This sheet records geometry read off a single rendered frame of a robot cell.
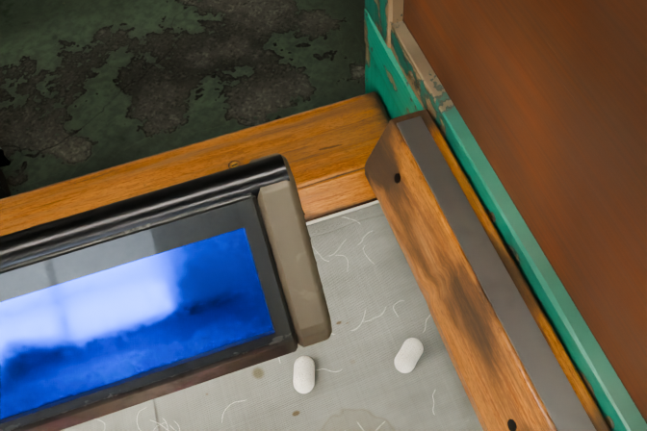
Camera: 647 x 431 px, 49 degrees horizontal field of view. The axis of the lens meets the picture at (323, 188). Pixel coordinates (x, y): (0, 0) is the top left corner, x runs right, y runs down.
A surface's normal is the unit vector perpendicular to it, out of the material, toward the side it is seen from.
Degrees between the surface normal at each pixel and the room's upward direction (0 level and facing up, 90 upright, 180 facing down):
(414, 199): 67
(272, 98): 0
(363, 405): 0
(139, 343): 58
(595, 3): 90
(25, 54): 0
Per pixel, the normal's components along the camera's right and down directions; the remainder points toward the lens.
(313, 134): -0.06, -0.58
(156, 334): 0.24, 0.33
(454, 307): -0.89, 0.04
